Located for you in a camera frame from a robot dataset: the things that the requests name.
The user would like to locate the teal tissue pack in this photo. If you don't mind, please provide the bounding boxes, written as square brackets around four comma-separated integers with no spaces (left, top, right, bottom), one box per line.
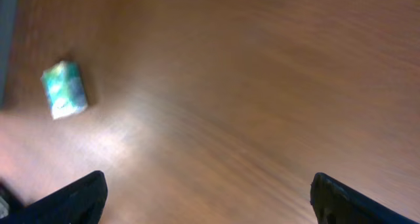
[41,60,89,120]

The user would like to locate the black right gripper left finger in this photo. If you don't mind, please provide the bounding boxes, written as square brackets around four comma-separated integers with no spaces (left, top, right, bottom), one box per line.
[1,171,108,224]

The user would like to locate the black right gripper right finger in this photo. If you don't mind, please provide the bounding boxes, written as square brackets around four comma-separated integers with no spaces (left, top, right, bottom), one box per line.
[310,172,417,224]

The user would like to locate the grey plastic mesh basket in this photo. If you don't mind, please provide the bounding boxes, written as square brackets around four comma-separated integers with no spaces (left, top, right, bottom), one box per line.
[1,0,18,106]

